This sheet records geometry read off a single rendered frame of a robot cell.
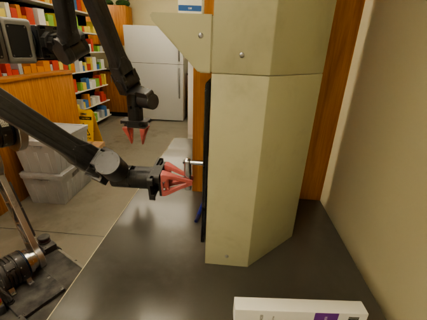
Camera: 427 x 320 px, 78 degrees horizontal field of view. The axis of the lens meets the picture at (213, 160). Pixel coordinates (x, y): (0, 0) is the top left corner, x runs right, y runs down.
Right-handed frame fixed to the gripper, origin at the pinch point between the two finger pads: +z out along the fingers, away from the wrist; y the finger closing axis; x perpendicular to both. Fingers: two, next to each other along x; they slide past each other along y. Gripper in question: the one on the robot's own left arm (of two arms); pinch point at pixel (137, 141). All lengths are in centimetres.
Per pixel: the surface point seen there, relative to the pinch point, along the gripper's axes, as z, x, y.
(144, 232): 16.0, -35.2, 13.4
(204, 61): -33, -46, 31
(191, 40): -37, -46, 29
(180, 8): -43, -37, 25
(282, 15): -41, -45, 45
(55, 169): 71, 110, -120
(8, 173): 77, 105, -162
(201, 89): -22.9, -8.8, 26.5
